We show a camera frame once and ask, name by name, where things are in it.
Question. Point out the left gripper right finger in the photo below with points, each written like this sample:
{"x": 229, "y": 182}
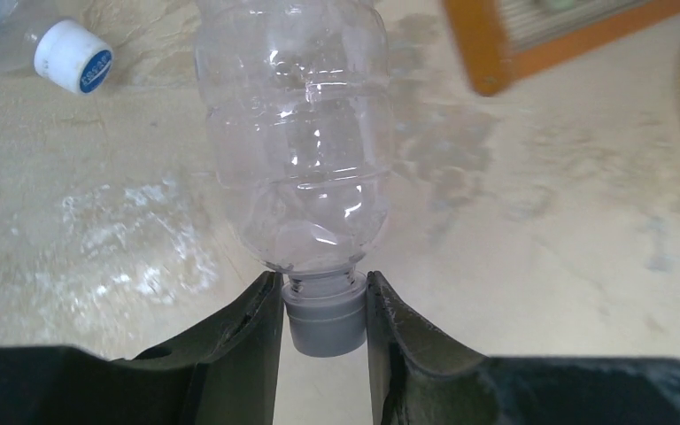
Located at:
{"x": 420, "y": 375}

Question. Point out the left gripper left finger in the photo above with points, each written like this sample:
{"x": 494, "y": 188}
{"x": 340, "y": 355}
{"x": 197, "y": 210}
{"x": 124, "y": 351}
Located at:
{"x": 223, "y": 370}

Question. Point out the clear bottle white blue cap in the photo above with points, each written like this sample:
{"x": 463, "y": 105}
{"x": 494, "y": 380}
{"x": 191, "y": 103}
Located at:
{"x": 300, "y": 118}

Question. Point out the small clear blue-label bottle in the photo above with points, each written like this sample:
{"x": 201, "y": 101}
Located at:
{"x": 35, "y": 35}

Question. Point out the wooden shelf rack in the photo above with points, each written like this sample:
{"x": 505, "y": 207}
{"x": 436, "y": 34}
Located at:
{"x": 502, "y": 42}

